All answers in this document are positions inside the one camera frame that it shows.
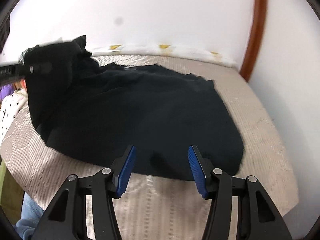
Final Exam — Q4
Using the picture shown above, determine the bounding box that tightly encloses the white black dotted cloth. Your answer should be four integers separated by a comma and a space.
0, 88, 28, 142

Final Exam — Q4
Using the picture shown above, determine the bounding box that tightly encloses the brown wooden door frame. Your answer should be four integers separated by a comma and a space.
239, 0, 268, 82

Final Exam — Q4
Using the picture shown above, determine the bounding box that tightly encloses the green cloth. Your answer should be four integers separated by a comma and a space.
0, 160, 7, 198

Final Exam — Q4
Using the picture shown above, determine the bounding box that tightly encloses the black sweatshirt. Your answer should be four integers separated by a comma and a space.
24, 36, 244, 180

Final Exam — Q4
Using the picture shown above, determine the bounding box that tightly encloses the purple cloth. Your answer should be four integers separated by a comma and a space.
0, 84, 15, 101

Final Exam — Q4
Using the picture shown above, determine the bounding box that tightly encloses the striped beige mattress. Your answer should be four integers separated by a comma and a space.
1, 55, 299, 239

